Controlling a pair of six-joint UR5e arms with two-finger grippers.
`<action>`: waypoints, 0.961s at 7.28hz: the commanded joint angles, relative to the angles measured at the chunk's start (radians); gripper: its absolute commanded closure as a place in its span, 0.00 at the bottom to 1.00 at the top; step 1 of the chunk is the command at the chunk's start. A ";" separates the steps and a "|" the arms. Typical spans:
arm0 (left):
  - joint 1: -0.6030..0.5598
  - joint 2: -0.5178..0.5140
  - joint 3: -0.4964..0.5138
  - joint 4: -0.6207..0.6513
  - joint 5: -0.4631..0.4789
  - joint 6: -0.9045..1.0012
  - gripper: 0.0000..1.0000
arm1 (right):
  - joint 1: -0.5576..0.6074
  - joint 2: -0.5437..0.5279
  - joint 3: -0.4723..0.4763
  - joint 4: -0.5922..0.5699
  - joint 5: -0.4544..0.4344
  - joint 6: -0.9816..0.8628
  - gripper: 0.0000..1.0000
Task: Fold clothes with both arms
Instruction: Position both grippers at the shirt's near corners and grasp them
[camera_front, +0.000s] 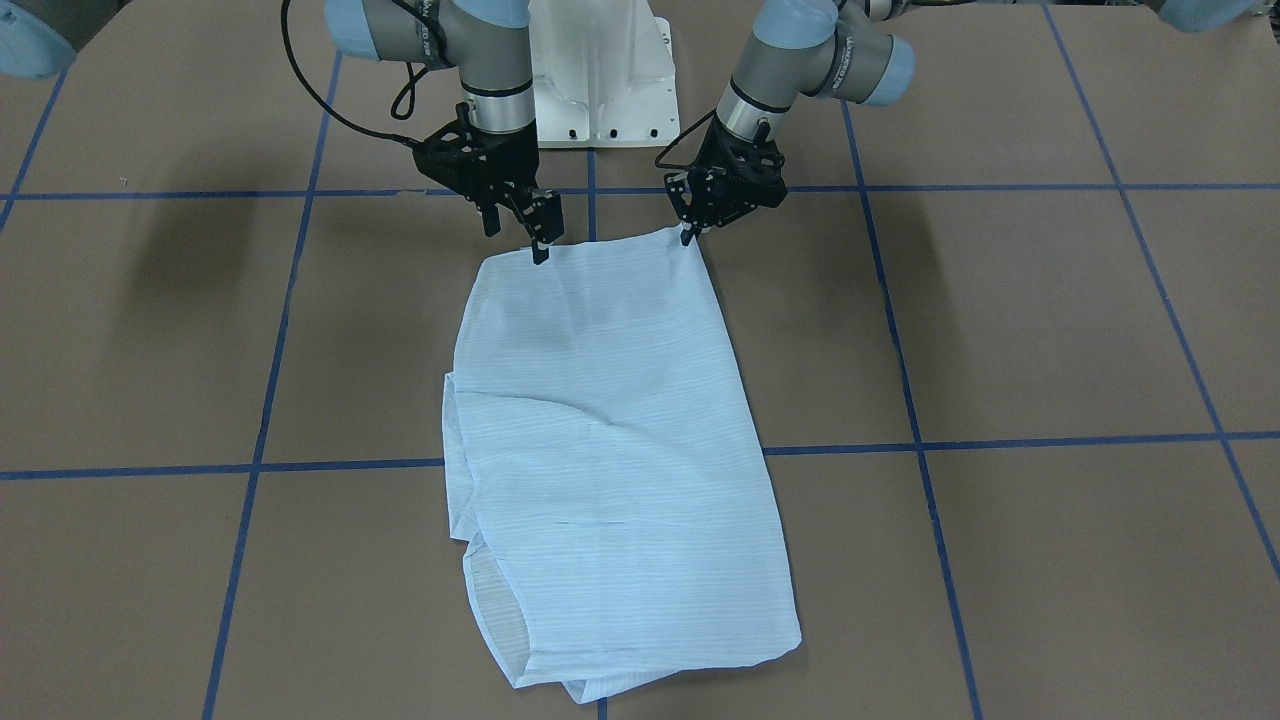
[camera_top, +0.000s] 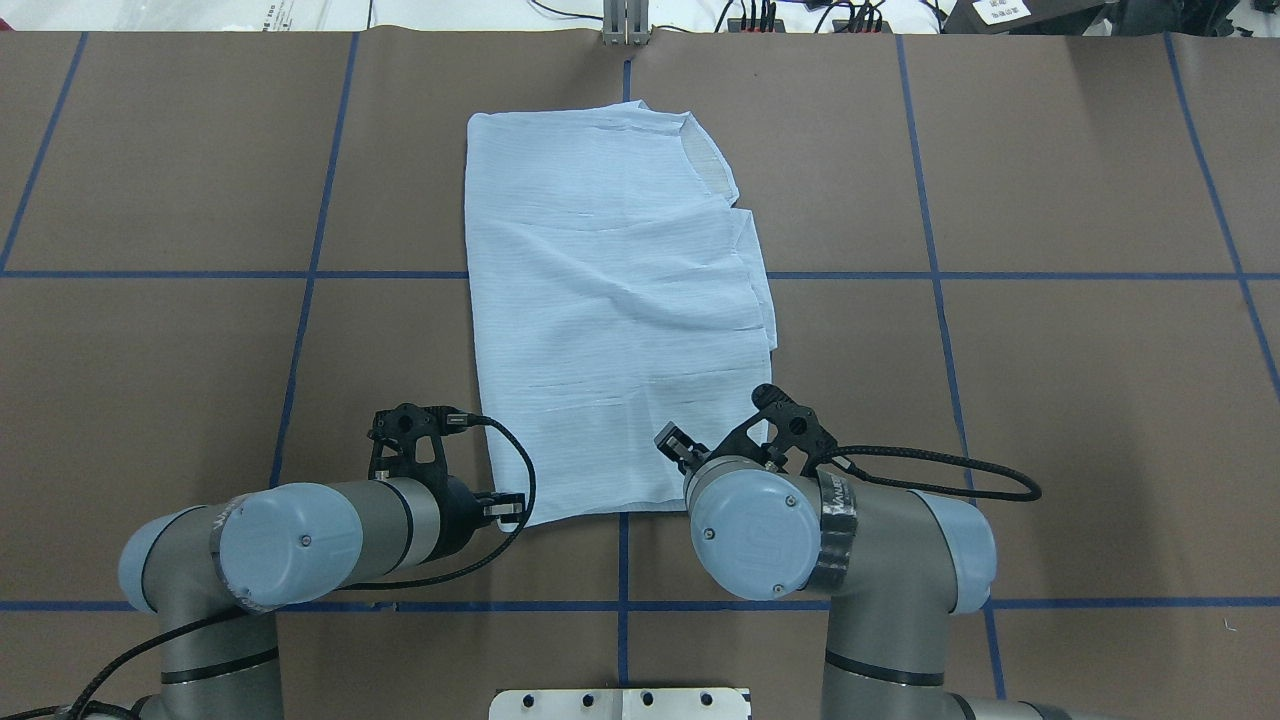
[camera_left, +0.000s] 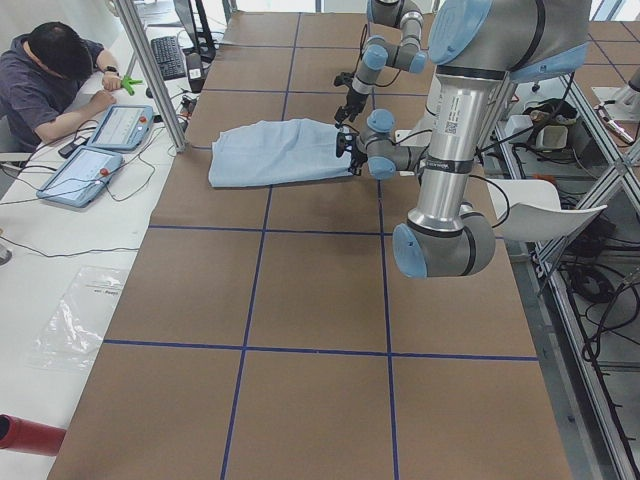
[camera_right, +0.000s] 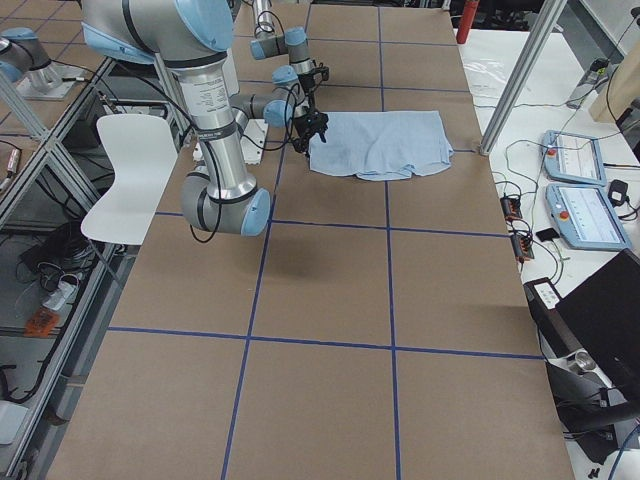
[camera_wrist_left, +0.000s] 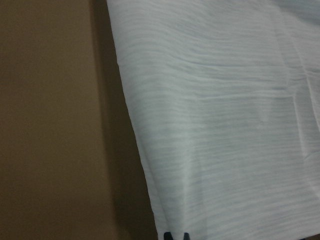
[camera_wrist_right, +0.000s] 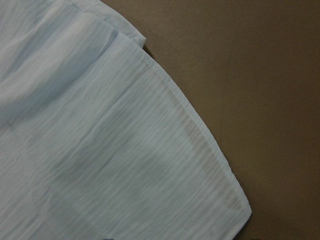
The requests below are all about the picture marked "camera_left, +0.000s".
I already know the upper blue teach pendant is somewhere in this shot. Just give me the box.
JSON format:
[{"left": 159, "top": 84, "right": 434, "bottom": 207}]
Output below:
[{"left": 87, "top": 104, "right": 154, "bottom": 152}]

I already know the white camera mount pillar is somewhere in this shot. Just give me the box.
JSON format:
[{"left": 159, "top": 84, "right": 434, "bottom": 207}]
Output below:
[{"left": 396, "top": 74, "right": 441, "bottom": 175}]

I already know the clear plastic bag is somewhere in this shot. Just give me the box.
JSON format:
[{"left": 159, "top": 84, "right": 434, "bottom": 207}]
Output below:
[{"left": 26, "top": 266, "right": 130, "bottom": 372}]

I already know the brown paper table cover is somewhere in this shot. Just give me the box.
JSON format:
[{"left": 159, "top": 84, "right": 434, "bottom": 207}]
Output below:
[{"left": 50, "top": 13, "right": 571, "bottom": 479}]

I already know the aluminium frame post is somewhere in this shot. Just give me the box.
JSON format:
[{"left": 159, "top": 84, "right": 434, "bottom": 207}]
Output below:
[{"left": 114, "top": 0, "right": 186, "bottom": 153}]

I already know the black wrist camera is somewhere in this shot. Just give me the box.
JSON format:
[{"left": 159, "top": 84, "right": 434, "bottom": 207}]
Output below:
[
  {"left": 333, "top": 72, "right": 354, "bottom": 88},
  {"left": 335, "top": 131, "right": 358, "bottom": 158}
]

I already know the red cylinder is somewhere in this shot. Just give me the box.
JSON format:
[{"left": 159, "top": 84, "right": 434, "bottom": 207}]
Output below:
[{"left": 1, "top": 414, "right": 66, "bottom": 456}]

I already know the white chair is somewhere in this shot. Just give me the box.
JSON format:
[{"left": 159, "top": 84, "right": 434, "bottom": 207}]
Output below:
[{"left": 489, "top": 179, "right": 607, "bottom": 242}]

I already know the lower blue teach pendant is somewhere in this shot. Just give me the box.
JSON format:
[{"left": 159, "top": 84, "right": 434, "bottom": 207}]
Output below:
[{"left": 36, "top": 146, "right": 123, "bottom": 208}]

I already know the black keyboard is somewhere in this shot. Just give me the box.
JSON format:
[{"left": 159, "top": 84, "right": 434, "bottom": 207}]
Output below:
[{"left": 150, "top": 36, "right": 186, "bottom": 80}]

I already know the blue teach pendant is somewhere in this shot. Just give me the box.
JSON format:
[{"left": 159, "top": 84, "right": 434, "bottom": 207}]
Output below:
[
  {"left": 36, "top": 146, "right": 123, "bottom": 208},
  {"left": 87, "top": 104, "right": 154, "bottom": 152}
]

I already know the seated person in navy shirt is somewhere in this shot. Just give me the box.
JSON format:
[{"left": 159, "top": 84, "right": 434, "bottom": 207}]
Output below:
[{"left": 1, "top": 22, "right": 122, "bottom": 153}]

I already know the light blue button shirt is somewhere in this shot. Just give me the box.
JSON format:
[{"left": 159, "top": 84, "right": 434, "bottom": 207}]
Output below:
[{"left": 208, "top": 118, "right": 350, "bottom": 188}]

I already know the green plastic toy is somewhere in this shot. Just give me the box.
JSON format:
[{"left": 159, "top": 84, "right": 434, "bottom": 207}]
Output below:
[{"left": 121, "top": 75, "right": 143, "bottom": 96}]

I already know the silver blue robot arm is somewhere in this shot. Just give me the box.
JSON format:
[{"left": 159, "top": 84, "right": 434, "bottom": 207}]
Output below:
[
  {"left": 335, "top": 1, "right": 590, "bottom": 278},
  {"left": 334, "top": 0, "right": 427, "bottom": 127}
]

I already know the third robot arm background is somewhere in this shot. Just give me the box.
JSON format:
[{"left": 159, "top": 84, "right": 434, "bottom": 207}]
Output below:
[{"left": 592, "top": 70, "right": 639, "bottom": 122}]

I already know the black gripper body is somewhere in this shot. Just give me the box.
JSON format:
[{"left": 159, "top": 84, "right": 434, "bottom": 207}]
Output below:
[
  {"left": 344, "top": 88, "right": 368, "bottom": 111},
  {"left": 349, "top": 143, "right": 368, "bottom": 169}
]

